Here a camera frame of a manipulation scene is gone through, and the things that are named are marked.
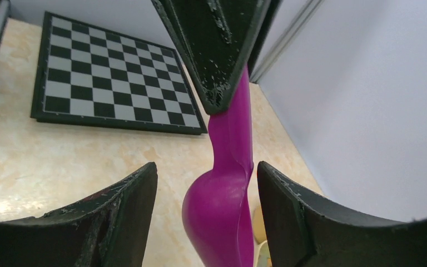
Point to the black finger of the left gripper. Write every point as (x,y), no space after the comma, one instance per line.
(217,41)

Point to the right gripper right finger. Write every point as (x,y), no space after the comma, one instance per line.
(304,228)

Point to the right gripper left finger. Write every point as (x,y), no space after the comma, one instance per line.
(107,228)

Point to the purple plastic scoop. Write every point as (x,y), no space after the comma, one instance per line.
(215,211)

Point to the tray of yellow purple candies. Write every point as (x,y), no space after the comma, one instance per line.
(262,254)

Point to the black white checkerboard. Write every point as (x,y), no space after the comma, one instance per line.
(92,76)

